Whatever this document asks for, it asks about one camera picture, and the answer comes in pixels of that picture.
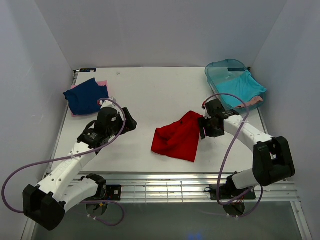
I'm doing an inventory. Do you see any blue label sticker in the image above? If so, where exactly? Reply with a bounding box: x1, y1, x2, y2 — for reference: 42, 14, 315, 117
79, 68, 97, 73

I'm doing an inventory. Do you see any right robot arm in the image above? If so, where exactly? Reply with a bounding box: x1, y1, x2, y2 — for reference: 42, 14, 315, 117
198, 99, 296, 200

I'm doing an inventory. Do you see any teal plastic bin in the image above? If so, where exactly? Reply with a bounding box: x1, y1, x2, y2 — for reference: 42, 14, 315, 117
204, 59, 266, 113

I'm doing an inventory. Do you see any salmon pink t shirt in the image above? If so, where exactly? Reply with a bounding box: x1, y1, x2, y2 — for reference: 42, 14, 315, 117
235, 96, 264, 109

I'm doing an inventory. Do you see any turquoise t shirt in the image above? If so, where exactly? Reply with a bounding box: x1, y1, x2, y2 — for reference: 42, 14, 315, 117
216, 70, 267, 103

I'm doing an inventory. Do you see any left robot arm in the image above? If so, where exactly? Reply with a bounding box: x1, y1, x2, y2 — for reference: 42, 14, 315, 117
22, 106, 137, 231

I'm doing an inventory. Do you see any red t shirt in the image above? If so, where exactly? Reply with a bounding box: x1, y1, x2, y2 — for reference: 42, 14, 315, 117
151, 111, 202, 163

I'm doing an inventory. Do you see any pink folded t shirt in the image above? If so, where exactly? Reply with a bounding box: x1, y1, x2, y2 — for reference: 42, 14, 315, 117
70, 80, 109, 118

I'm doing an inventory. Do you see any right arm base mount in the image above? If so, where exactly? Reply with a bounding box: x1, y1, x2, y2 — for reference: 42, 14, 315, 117
204, 184, 256, 200

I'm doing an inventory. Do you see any navy blue folded t shirt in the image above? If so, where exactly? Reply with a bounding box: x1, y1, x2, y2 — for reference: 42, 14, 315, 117
62, 77, 111, 116

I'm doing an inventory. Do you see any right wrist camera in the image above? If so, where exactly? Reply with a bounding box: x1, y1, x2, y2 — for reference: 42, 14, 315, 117
202, 100, 213, 119

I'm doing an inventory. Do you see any aluminium rail frame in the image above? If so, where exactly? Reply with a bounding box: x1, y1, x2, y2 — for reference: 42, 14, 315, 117
21, 69, 312, 240

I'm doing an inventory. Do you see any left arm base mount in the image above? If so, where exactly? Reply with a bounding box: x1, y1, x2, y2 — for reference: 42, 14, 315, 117
85, 184, 122, 201

